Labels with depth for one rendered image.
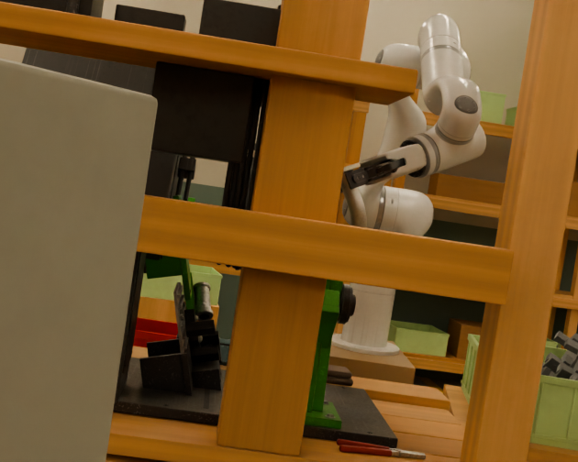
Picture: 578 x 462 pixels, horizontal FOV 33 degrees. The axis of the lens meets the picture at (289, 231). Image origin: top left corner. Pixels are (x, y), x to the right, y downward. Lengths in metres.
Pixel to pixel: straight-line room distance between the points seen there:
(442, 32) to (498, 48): 5.78
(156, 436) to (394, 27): 6.31
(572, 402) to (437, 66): 0.92
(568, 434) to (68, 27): 1.57
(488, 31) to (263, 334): 6.47
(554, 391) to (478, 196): 4.87
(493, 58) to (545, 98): 6.25
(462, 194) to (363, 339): 4.82
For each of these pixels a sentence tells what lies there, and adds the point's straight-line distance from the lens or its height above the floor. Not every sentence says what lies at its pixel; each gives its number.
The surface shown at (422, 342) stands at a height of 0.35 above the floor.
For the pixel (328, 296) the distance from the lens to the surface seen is 1.77.
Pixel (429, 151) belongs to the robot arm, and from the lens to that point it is 1.89.
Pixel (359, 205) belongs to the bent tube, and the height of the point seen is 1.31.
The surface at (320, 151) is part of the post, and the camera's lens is 1.61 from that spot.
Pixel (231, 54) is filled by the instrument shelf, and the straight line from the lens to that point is 1.57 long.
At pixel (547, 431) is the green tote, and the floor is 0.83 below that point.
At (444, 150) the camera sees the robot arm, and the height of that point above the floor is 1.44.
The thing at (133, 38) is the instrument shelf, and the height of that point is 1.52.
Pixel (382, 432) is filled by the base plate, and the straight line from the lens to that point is 1.85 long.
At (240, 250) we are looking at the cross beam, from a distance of 1.55.
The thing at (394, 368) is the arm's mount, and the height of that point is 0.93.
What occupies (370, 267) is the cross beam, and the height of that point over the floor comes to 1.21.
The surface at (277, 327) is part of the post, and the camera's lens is 1.62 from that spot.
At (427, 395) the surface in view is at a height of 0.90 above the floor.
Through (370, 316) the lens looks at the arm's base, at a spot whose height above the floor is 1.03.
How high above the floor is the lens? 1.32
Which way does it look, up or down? 2 degrees down
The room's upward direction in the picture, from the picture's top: 9 degrees clockwise
